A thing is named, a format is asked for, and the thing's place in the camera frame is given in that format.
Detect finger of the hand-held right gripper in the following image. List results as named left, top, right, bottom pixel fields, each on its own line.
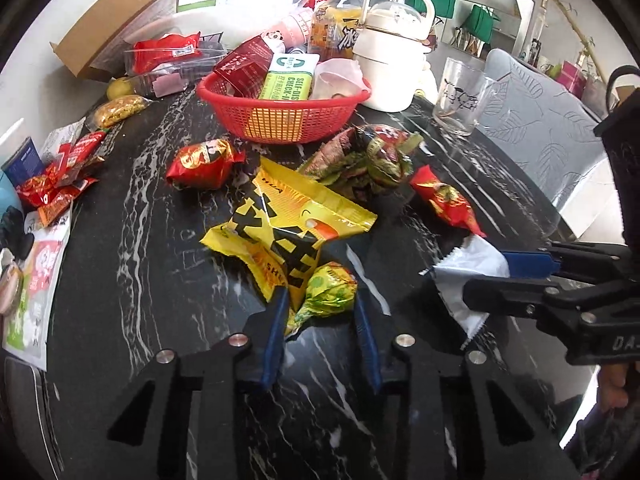
left=462, top=277, right=603, bottom=335
left=500, top=241, right=632, bottom=287

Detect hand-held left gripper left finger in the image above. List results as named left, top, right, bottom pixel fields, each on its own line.
left=105, top=285, right=292, bottom=480

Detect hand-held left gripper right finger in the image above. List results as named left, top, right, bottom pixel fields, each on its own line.
left=352, top=294, right=561, bottom=480

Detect white snack packet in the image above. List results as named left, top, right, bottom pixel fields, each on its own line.
left=420, top=234, right=511, bottom=348

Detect green yellow candy packet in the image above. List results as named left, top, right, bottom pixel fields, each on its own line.
left=287, top=261, right=359, bottom=336

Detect red gold snack packet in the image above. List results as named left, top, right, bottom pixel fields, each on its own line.
left=410, top=165, right=487, bottom=238
left=166, top=139, right=246, bottom=191

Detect large yellow black snack packet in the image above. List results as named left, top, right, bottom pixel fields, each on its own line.
left=200, top=156, right=378, bottom=311

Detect green-edged brown snack packet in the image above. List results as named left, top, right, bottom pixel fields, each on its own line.
left=300, top=127, right=373, bottom=196

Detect red plastic basket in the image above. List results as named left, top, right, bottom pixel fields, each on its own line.
left=196, top=67, right=373, bottom=145

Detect clear plastic snack packet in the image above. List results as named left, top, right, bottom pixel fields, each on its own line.
left=310, top=58, right=373, bottom=101

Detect light green white box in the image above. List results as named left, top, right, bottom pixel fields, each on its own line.
left=259, top=52, right=321, bottom=101

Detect dark red snack packet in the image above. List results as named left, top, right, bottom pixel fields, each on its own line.
left=214, top=35, right=273, bottom=98

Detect person's right forearm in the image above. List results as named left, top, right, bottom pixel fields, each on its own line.
left=565, top=402, right=640, bottom=480

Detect person's right hand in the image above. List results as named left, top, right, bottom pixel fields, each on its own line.
left=595, top=362, right=640, bottom=413

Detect grey leaf-pattern cushion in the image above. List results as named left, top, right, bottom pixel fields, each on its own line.
left=472, top=49, right=621, bottom=238

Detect pink box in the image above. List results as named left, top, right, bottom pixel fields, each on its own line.
left=555, top=60, right=586, bottom=98

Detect glass mug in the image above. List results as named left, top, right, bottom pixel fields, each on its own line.
left=432, top=57, right=496, bottom=136

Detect bamboo plant stalks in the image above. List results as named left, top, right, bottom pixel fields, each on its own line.
left=537, top=0, right=601, bottom=76

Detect crumpled green red packet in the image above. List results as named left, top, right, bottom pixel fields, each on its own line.
left=360, top=125, right=426, bottom=193

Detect pink white pouch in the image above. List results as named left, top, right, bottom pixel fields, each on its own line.
left=2, top=205, right=73, bottom=371

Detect pile of small red sachets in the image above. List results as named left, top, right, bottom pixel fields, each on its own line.
left=17, top=130, right=108, bottom=226

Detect small black object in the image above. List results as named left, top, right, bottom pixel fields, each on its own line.
left=0, top=207, right=33, bottom=261

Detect golden yellow snack packet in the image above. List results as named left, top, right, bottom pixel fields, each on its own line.
left=86, top=95, right=151, bottom=128

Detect clear plastic container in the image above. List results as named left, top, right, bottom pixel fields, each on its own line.
left=122, top=42, right=228, bottom=98

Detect clear plastic sachet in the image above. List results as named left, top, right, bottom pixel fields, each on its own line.
left=40, top=117, right=86, bottom=161

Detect yellow lemon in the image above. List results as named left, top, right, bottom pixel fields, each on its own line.
left=106, top=77, right=133, bottom=101

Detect orange drink bottle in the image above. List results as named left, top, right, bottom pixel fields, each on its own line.
left=307, top=0, right=363, bottom=63

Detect red packet white label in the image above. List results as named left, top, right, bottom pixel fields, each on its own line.
left=132, top=32, right=203, bottom=73

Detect open cardboard box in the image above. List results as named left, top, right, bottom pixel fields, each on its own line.
left=50, top=0, right=182, bottom=81

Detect black cable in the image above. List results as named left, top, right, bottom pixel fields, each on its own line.
left=606, top=64, right=640, bottom=111

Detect white jug with handle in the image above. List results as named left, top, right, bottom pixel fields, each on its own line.
left=352, top=0, right=438, bottom=113

